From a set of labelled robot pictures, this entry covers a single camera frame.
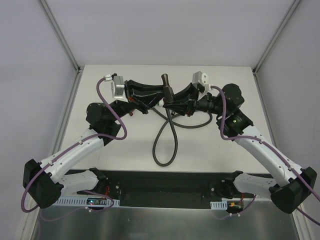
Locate grey metal faucet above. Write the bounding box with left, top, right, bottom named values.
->
left=161, top=73, right=174, bottom=105

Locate grey flexible metal hose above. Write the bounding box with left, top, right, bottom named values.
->
left=152, top=104, right=213, bottom=167

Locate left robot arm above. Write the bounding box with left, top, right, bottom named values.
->
left=20, top=75, right=164, bottom=213

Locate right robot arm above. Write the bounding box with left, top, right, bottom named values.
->
left=163, top=82, right=320, bottom=214

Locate white plastic faucet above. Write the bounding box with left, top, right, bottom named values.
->
left=154, top=99, right=165, bottom=108

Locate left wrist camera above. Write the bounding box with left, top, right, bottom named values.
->
left=104, top=73, right=127, bottom=102

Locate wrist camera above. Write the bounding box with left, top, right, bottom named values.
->
left=104, top=73, right=127, bottom=102
left=191, top=71, right=211, bottom=93

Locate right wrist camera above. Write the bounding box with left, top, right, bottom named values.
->
left=191, top=71, right=211, bottom=93

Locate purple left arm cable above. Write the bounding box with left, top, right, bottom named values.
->
left=21, top=76, right=128, bottom=214

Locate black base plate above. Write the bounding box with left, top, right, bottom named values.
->
left=92, top=170, right=240, bottom=209

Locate white cable duct right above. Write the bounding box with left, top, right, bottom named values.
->
left=210, top=200, right=228, bottom=211

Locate white cable duct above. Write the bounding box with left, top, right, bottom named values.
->
left=53, top=196, right=120, bottom=208
left=210, top=200, right=228, bottom=211

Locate white cable duct left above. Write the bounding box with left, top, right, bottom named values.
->
left=53, top=196, right=120, bottom=208

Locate aluminium frame post left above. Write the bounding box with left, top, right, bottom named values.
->
left=37, top=0, right=81, bottom=73

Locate aluminium frame post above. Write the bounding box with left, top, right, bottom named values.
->
left=252, top=0, right=302, bottom=75
left=37, top=0, right=81, bottom=73

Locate aluminium frame post right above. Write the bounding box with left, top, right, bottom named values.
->
left=252, top=0, right=302, bottom=75

